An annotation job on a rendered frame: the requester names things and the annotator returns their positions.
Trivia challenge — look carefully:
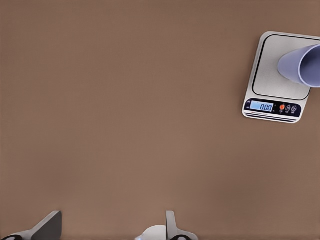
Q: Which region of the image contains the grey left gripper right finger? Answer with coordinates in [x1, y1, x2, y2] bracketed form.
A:
[165, 210, 199, 240]

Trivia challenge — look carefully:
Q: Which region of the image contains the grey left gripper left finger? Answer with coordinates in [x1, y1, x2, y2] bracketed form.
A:
[1, 210, 63, 240]

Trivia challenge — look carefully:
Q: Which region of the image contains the lavender plastic cup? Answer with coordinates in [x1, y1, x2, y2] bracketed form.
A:
[277, 43, 320, 88]

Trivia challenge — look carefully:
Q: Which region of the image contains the silver digital kitchen scale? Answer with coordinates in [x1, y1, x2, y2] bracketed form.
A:
[241, 31, 320, 125]

